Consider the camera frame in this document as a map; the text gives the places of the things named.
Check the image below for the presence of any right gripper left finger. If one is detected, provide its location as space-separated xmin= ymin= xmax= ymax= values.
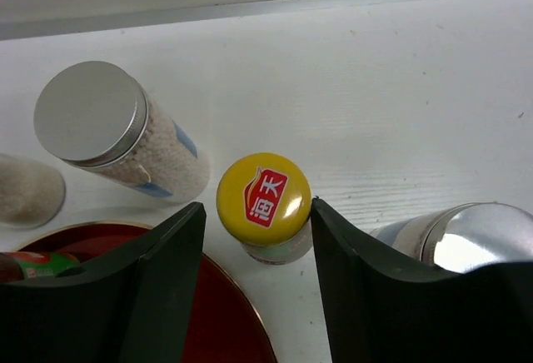
xmin=1 ymin=202 xmax=206 ymax=362

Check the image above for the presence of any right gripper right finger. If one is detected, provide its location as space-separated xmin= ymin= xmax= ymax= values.
xmin=311 ymin=198 xmax=532 ymax=362

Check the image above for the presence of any green-label sauce bottle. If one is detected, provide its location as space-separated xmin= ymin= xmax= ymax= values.
xmin=1 ymin=251 xmax=80 ymax=283

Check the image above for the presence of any chrome-top salt shaker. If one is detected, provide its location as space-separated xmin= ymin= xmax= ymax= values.
xmin=1 ymin=153 xmax=66 ymax=228

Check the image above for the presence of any yellow-cap sauce bottle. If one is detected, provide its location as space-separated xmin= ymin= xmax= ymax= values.
xmin=216 ymin=152 xmax=313 ymax=265

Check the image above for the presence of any tall silver-lid spice jar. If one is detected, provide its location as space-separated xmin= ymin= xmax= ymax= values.
xmin=33 ymin=61 xmax=210 ymax=203

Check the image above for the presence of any red round tray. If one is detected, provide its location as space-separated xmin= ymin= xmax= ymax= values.
xmin=17 ymin=221 xmax=277 ymax=363

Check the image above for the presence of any short silver-lid spice jar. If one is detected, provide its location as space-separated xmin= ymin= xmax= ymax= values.
xmin=370 ymin=202 xmax=532 ymax=273

